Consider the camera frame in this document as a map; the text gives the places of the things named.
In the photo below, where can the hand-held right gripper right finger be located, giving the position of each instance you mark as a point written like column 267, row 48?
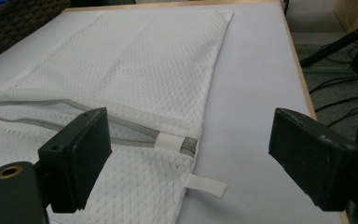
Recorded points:
column 317, row 161

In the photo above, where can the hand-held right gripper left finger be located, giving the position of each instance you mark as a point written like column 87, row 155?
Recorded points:
column 74, row 161

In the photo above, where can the white mesh laundry bag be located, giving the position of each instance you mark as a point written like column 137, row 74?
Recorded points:
column 130, row 71

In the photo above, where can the brown wicker basket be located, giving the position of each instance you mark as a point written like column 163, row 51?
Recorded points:
column 15, row 21

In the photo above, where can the black metal stand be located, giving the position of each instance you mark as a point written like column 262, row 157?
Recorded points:
column 332, row 46

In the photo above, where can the light wooden furniture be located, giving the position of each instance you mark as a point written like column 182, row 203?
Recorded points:
column 351, row 14

